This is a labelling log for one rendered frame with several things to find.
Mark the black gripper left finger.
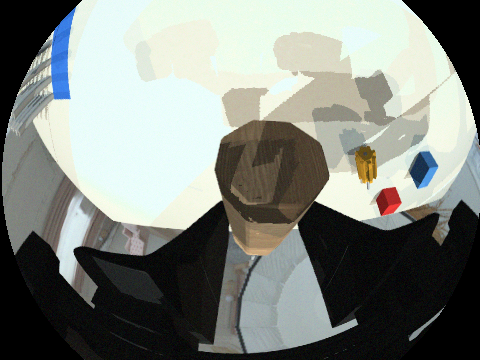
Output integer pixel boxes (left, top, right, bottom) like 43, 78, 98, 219
73, 200, 229, 345

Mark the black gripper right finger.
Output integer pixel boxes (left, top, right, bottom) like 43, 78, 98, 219
296, 201, 440, 328

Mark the red cube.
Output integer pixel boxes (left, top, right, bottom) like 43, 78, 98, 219
376, 187, 401, 216

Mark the blue tape strip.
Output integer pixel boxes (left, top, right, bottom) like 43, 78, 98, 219
51, 7, 76, 100

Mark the blue block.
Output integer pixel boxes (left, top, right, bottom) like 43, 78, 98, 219
409, 151, 439, 189

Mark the yellow-handled screwdriver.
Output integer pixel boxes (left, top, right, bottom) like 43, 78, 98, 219
355, 147, 377, 189

